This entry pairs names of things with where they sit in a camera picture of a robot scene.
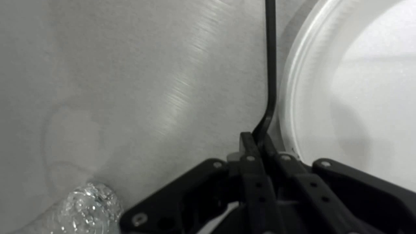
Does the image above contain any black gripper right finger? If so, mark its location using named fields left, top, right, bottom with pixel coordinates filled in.
left=259, top=133, right=416, bottom=234

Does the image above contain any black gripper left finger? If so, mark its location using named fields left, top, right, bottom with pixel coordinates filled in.
left=118, top=132, right=278, bottom=234

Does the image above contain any black plastic fork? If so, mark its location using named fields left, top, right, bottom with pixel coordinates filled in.
left=251, top=0, right=280, bottom=146

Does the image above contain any white round foam plate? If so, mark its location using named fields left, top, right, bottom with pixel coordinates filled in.
left=278, top=0, right=416, bottom=193

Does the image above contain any clear plastic water bottle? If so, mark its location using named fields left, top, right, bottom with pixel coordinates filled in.
left=12, top=181, right=126, bottom=234

